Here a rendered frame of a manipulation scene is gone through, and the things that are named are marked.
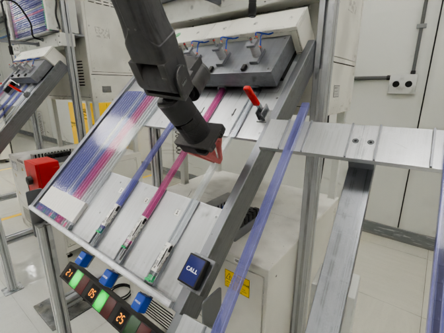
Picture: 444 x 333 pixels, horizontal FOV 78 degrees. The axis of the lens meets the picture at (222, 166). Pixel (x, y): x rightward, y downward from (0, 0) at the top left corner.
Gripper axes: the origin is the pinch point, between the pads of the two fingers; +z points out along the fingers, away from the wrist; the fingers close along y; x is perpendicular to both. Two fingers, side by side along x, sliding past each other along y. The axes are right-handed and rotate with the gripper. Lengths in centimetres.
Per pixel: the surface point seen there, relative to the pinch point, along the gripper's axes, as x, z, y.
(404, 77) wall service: -140, 98, -17
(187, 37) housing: -38.3, -8.1, 30.2
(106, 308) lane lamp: 37.8, 2.6, 8.2
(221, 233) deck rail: 15.5, 0.6, -9.9
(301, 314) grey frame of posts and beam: 18, 63, -13
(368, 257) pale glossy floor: -39, 162, -17
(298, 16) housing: -40.4, -8.0, -7.0
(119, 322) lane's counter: 38.2, 2.7, 3.1
